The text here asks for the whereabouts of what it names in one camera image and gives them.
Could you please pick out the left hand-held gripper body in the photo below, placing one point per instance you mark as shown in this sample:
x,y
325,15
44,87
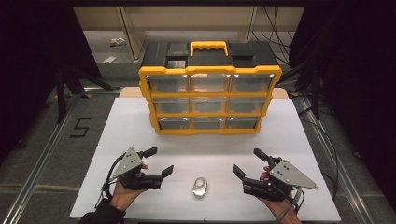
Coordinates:
x,y
129,161

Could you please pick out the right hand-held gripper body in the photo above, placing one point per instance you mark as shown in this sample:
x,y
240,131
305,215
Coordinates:
x,y
291,175

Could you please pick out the small silver metal part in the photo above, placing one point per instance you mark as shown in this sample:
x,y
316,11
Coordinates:
x,y
200,187

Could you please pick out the clear plastic drawer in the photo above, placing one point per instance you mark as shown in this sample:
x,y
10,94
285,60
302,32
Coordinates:
x,y
208,123

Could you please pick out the yellow black organizer cabinet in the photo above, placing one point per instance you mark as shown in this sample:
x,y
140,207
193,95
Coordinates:
x,y
211,70

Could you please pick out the person's left hand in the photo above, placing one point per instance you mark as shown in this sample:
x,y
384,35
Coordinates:
x,y
124,197

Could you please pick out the person's right hand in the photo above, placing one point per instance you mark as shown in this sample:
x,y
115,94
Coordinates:
x,y
285,211

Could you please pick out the set of clear bins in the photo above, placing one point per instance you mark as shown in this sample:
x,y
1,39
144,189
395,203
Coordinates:
x,y
168,84

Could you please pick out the black metal stand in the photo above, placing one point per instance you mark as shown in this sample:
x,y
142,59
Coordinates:
x,y
316,93

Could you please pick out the black tripod stand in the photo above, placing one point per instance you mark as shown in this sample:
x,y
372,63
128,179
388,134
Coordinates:
x,y
60,96

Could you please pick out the flat white paper scrap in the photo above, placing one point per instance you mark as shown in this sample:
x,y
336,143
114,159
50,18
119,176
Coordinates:
x,y
109,59

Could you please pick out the crumpled white paper scrap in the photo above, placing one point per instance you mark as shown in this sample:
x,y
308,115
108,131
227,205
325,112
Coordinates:
x,y
117,41

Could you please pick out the dark curtain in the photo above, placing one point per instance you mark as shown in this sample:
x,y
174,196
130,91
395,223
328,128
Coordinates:
x,y
358,62
31,62

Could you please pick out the beige wooden shelf unit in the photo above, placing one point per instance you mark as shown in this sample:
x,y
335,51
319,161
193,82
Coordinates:
x,y
186,18

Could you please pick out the long aluminium rail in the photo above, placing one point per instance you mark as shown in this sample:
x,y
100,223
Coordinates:
x,y
343,174
40,161

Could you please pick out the short aluminium rail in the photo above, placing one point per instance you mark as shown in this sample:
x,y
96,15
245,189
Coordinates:
x,y
99,90

